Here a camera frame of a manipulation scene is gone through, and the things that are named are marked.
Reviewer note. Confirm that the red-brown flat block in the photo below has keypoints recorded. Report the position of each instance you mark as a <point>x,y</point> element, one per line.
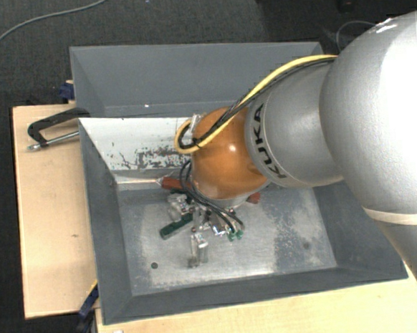
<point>255,198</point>
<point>170,183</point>

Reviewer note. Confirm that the dark green flat block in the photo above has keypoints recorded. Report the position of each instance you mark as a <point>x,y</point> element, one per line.
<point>170,230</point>

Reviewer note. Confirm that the pale wood board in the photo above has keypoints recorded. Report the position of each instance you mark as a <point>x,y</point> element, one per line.
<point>54,210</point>

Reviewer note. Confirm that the grey metal bin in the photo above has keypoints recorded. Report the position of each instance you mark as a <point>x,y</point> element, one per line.
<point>289,235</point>

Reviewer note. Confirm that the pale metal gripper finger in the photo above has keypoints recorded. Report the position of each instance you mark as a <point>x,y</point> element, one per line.
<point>200,247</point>
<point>177,206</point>

